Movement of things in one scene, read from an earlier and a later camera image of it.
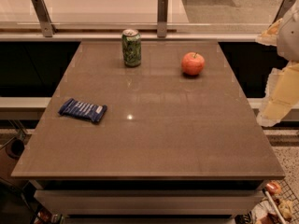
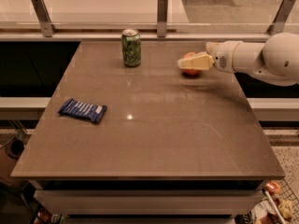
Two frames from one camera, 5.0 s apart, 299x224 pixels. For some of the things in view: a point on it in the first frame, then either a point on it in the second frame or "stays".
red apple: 192,63 stays
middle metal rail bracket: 163,7 stays
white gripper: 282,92 -> 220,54
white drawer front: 149,202 stays
